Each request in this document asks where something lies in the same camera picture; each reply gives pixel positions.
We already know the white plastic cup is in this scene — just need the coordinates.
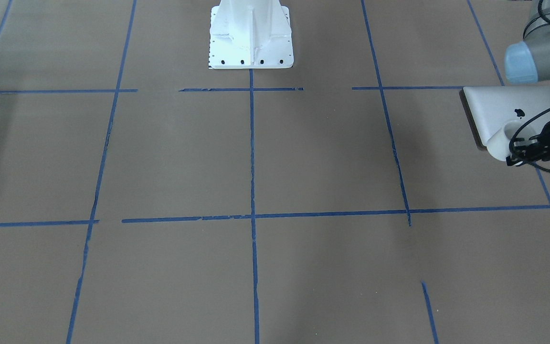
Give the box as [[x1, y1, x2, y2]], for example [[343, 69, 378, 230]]
[[486, 120, 523, 162]]

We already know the silver closed laptop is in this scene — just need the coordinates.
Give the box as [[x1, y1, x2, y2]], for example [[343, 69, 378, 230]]
[[461, 86, 550, 148]]

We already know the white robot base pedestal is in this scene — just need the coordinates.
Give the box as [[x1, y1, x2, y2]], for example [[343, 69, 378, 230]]
[[208, 0, 295, 69]]

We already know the black cable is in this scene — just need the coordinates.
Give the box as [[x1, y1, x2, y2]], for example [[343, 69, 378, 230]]
[[509, 95, 550, 144]]

